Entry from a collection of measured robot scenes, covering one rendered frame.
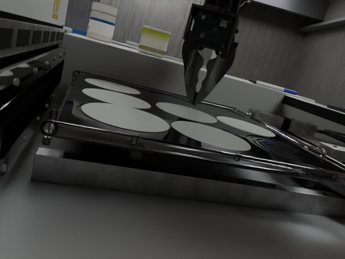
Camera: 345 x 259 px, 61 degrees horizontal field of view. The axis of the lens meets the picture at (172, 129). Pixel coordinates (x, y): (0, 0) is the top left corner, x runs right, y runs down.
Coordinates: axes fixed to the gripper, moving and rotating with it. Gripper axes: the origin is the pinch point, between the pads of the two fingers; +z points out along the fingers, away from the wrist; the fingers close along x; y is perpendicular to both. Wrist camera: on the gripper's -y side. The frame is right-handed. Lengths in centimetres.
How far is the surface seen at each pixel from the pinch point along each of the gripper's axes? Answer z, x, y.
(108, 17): -11.1, -32.0, -25.8
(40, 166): 8.2, -10.2, 27.1
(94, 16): -10.3, -35.5, -24.9
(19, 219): 9.9, -7.2, 33.3
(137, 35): -21, -164, -412
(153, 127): 1.9, -0.9, 22.2
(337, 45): -108, 170, -602
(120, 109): 1.9, -6.2, 18.9
